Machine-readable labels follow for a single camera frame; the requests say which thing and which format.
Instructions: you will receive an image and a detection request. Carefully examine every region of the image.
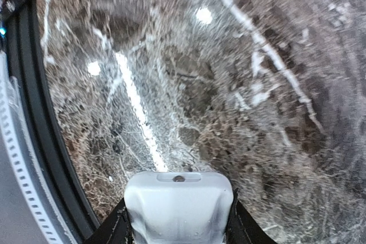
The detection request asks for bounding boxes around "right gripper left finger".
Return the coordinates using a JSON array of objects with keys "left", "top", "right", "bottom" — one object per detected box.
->
[{"left": 84, "top": 199, "right": 133, "bottom": 244}]

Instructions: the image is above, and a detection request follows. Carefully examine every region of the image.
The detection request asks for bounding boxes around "black front rail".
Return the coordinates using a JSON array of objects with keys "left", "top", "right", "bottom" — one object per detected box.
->
[{"left": 3, "top": 0, "right": 99, "bottom": 243}]

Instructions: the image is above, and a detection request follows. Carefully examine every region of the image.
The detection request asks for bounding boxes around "white remote control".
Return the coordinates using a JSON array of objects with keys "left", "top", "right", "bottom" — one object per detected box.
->
[{"left": 124, "top": 171, "right": 233, "bottom": 243}]

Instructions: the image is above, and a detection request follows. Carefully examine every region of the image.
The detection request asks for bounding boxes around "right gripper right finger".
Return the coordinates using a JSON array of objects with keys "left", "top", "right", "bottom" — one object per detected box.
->
[{"left": 225, "top": 189, "right": 277, "bottom": 244}]

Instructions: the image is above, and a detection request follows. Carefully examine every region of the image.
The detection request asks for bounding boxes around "white slotted cable duct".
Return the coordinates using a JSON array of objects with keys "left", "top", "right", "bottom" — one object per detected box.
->
[{"left": 1, "top": 51, "right": 77, "bottom": 243}]

